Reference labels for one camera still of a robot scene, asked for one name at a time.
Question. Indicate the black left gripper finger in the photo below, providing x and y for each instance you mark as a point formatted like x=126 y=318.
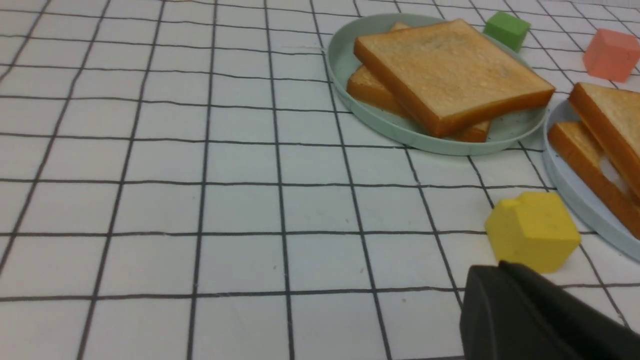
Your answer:
x=511 y=312

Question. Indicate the toast slice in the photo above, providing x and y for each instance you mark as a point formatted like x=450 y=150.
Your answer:
x=576 y=145
x=612 y=116
x=488 y=82
x=365 y=87

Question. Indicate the yellow cube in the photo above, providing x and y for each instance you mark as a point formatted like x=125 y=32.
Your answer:
x=534 y=229

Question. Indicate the light blue plate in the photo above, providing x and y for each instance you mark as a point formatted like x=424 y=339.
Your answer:
x=577 y=195

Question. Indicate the green plate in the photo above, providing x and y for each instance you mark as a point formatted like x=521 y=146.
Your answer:
x=341 y=62

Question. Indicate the orange-red cube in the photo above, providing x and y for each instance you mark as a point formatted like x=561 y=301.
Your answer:
x=611 y=55

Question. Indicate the green cube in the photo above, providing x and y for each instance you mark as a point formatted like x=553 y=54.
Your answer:
x=507 y=29

